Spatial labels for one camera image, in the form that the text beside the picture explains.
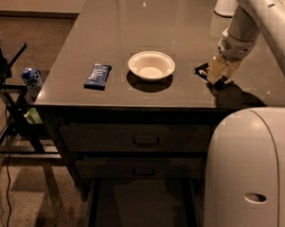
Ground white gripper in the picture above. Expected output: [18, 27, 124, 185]
[207, 29, 258, 84]

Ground black chocolate rxbar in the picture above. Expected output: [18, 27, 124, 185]
[194, 63, 233, 89]

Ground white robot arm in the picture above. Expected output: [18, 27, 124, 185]
[204, 0, 285, 227]

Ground top left drawer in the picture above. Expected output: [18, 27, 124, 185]
[60, 123, 210, 153]

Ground middle left drawer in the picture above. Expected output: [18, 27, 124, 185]
[75, 157, 202, 179]

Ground blue rxbar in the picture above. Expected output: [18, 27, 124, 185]
[84, 64, 113, 90]

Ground white kettle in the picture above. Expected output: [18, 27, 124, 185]
[214, 0, 238, 17]

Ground white bowl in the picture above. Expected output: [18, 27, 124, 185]
[128, 51, 176, 81]

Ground green packet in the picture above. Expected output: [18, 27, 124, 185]
[25, 108, 43, 125]

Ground black side stand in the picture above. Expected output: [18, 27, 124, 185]
[0, 39, 58, 156]

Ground black cable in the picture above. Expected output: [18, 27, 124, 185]
[0, 99, 18, 227]

